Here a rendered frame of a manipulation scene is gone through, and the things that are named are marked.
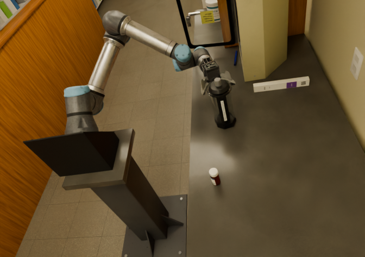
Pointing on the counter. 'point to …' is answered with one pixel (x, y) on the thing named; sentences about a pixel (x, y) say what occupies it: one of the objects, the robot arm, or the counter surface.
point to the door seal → (184, 22)
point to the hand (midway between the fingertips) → (219, 91)
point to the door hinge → (234, 20)
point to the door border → (227, 12)
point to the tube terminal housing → (262, 27)
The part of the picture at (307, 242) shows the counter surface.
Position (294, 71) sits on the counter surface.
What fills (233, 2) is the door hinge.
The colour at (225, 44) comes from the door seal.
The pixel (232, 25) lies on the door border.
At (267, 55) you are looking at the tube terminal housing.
